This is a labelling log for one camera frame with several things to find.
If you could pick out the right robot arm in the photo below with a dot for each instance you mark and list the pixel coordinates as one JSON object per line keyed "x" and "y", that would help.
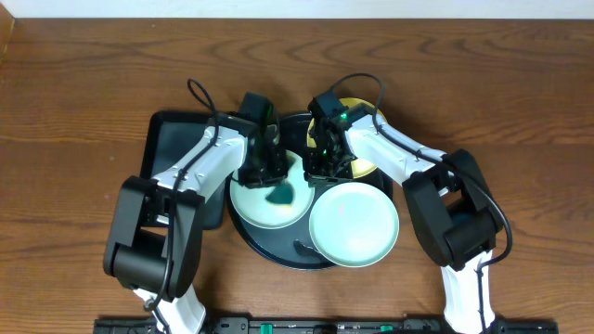
{"x": 453, "y": 213}

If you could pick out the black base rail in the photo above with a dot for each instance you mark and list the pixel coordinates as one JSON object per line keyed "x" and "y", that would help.
{"x": 240, "y": 325}

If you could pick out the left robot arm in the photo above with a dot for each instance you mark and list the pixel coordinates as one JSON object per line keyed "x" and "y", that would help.
{"x": 156, "y": 232}

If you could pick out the light green plate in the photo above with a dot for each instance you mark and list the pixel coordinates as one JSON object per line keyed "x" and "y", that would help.
{"x": 354, "y": 225}
{"x": 252, "y": 207}

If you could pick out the black round tray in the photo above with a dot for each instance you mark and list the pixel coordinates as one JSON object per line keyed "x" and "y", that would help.
{"x": 289, "y": 246}

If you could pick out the yellow plate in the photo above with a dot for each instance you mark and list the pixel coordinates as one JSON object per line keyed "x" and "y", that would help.
{"x": 360, "y": 167}

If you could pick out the black rectangular tray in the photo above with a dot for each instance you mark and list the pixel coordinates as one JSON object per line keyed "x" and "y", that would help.
{"x": 171, "y": 135}

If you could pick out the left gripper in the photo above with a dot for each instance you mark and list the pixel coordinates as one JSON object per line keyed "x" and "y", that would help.
{"x": 263, "y": 177}

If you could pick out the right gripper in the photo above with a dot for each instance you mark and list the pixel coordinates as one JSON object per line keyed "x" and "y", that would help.
{"x": 316, "y": 176}

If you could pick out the green yellow sponge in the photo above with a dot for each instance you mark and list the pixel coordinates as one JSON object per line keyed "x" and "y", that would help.
{"x": 281, "y": 194}

